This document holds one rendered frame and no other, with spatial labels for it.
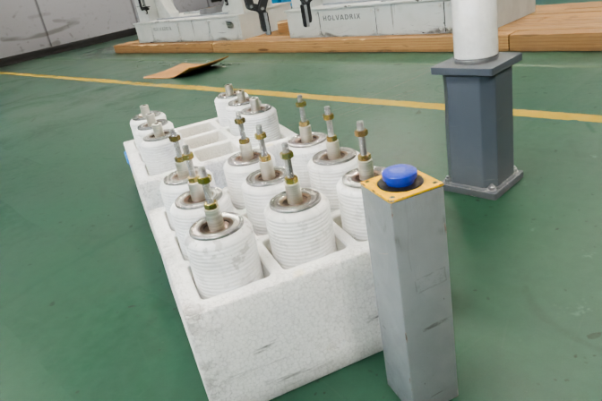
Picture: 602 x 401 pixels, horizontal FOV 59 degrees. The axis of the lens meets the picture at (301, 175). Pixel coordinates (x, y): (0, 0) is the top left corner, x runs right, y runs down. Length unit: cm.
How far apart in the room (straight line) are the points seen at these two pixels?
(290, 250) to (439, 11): 238
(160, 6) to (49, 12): 229
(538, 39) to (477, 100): 152
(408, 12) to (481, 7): 193
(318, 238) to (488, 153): 60
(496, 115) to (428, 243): 64
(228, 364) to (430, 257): 31
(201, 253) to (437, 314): 31
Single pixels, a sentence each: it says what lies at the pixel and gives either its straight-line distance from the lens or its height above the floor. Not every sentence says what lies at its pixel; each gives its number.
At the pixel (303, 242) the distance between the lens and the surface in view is 74.
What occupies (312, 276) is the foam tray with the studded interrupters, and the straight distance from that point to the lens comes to 73.
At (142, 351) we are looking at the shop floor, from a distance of 100.
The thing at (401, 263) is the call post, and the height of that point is 23.
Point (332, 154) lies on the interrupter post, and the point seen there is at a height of 26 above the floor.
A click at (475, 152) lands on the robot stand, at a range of 126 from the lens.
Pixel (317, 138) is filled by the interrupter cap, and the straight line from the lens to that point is 101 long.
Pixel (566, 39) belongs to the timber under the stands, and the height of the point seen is 5.
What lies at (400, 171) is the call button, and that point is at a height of 33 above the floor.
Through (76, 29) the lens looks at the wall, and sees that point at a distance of 742.
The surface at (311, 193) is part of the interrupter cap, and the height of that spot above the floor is 25.
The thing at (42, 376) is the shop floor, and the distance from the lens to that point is 105.
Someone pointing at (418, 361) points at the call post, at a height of 9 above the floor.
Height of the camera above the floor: 57
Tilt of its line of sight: 22 degrees down
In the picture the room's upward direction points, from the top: 10 degrees counter-clockwise
